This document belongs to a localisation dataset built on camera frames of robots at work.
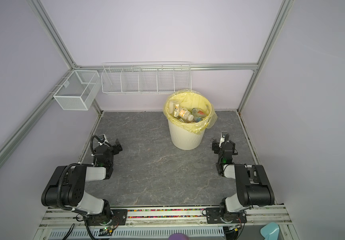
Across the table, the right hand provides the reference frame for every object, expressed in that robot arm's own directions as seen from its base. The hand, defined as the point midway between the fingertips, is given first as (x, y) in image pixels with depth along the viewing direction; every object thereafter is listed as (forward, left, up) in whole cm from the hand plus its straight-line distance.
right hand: (224, 141), depth 92 cm
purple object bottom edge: (-47, +29, -9) cm, 56 cm away
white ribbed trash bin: (+7, +25, -9) cm, 27 cm away
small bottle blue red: (+10, +17, +15) cm, 24 cm away
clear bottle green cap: (+13, +32, +16) cm, 38 cm away
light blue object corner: (-45, -15, -9) cm, 48 cm away
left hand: (-1, +71, +1) cm, 71 cm away
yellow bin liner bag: (+21, +22, +16) cm, 34 cm away
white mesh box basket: (+28, +94, +19) cm, 100 cm away
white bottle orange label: (+9, +24, +15) cm, 30 cm away
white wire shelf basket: (+35, +50, +23) cm, 65 cm away
